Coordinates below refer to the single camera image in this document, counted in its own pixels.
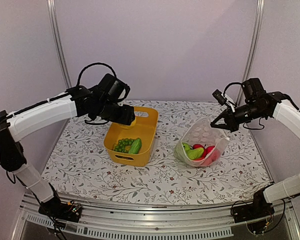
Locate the clear zip top bag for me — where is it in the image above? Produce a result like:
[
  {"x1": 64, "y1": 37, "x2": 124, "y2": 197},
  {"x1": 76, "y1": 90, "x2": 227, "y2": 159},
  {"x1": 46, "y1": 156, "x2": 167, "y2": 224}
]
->
[{"x1": 174, "y1": 117, "x2": 230, "y2": 167}]

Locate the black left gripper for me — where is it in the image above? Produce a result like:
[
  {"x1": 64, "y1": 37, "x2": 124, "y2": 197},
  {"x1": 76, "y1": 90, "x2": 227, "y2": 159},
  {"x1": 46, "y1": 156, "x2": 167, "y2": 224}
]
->
[{"x1": 97, "y1": 99, "x2": 136, "y2": 126}]

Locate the red toy chili pepper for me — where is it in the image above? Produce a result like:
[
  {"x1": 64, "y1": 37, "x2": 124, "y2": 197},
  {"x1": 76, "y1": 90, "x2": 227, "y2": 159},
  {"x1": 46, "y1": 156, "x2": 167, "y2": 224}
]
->
[{"x1": 194, "y1": 150, "x2": 221, "y2": 167}]

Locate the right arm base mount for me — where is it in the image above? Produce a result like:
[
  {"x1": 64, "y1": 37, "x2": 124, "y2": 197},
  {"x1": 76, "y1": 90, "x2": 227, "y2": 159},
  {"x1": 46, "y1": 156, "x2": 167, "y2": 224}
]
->
[{"x1": 230, "y1": 188, "x2": 275, "y2": 235}]

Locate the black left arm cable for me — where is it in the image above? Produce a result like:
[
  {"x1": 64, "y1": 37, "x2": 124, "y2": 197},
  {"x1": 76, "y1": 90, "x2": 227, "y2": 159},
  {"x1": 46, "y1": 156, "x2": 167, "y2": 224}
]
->
[{"x1": 76, "y1": 62, "x2": 131, "y2": 126}]

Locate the left aluminium frame post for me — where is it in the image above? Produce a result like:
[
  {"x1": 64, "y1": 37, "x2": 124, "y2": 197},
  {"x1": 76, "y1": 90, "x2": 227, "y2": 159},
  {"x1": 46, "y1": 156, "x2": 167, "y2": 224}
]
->
[{"x1": 46, "y1": 0, "x2": 73, "y2": 89}]

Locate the green toy apple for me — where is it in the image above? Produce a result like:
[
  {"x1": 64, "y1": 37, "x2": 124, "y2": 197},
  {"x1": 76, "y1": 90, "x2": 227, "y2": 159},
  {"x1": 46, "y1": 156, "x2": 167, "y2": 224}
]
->
[{"x1": 182, "y1": 142, "x2": 192, "y2": 152}]

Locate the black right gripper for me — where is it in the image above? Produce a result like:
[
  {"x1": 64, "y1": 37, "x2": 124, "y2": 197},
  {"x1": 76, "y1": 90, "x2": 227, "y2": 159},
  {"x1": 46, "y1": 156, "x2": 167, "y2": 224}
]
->
[{"x1": 211, "y1": 101, "x2": 267, "y2": 132}]

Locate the red toy tomato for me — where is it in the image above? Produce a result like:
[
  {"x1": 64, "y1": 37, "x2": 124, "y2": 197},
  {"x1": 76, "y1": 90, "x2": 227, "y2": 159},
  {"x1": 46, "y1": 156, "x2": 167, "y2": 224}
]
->
[{"x1": 192, "y1": 144, "x2": 207, "y2": 150}]

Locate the green toy pear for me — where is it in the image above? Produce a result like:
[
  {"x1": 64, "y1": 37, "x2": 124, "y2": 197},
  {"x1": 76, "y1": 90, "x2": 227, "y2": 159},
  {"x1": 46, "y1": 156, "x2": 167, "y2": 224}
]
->
[{"x1": 186, "y1": 147, "x2": 205, "y2": 160}]

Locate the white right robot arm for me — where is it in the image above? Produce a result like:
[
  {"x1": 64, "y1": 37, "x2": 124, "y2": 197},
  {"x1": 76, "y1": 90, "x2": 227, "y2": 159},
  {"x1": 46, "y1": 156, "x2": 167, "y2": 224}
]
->
[{"x1": 210, "y1": 78, "x2": 300, "y2": 218}]

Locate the green toy grape bunch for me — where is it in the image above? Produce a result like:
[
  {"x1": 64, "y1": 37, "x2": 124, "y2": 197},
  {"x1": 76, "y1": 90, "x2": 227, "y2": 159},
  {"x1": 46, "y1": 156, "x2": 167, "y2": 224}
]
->
[{"x1": 112, "y1": 138, "x2": 135, "y2": 153}]

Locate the yellow plastic basket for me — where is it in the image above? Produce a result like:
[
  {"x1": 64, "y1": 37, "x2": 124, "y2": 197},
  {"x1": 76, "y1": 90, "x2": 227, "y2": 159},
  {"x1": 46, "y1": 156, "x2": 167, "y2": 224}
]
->
[{"x1": 103, "y1": 106, "x2": 159, "y2": 167}]

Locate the right aluminium frame post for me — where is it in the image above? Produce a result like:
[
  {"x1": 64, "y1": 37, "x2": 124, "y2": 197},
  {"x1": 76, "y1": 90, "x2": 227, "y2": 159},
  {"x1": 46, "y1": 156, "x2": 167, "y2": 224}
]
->
[{"x1": 237, "y1": 0, "x2": 266, "y2": 106}]

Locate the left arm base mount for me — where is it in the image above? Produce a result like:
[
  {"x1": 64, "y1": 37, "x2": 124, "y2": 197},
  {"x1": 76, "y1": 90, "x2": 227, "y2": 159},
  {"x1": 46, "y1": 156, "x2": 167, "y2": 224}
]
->
[{"x1": 38, "y1": 184, "x2": 83, "y2": 223}]

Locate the green toy cucumber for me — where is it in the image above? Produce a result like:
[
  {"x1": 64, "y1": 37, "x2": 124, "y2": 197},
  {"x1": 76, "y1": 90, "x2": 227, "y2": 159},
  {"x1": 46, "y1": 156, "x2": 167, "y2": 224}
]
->
[{"x1": 128, "y1": 138, "x2": 142, "y2": 154}]

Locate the yellow toy lemon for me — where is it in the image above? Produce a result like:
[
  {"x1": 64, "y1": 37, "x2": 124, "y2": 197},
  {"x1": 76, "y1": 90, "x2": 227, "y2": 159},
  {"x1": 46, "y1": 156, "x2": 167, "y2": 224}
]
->
[{"x1": 120, "y1": 117, "x2": 137, "y2": 130}]

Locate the floral tablecloth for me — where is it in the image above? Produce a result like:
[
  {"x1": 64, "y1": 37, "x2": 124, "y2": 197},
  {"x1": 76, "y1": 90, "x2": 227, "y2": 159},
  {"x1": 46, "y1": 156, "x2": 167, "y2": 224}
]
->
[{"x1": 42, "y1": 100, "x2": 272, "y2": 205}]

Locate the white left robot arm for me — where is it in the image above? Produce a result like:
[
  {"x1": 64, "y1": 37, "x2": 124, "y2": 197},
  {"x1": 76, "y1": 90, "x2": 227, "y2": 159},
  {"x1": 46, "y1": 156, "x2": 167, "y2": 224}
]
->
[{"x1": 0, "y1": 73, "x2": 135, "y2": 217}]

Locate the front aluminium rail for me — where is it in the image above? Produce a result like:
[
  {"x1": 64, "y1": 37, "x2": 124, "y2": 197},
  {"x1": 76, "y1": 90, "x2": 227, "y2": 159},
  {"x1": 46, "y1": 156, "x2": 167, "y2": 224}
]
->
[{"x1": 11, "y1": 193, "x2": 300, "y2": 240}]

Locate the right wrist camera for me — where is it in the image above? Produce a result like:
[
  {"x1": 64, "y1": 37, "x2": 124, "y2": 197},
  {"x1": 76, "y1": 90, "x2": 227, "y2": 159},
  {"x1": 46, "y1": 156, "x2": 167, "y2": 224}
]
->
[{"x1": 212, "y1": 89, "x2": 237, "y2": 113}]

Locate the aluminium frame post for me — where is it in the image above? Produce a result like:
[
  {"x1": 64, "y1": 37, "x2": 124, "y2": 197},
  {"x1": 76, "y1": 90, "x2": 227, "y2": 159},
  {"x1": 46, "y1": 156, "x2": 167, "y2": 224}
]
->
[
  {"x1": 237, "y1": 0, "x2": 266, "y2": 106},
  {"x1": 46, "y1": 0, "x2": 73, "y2": 89}
]

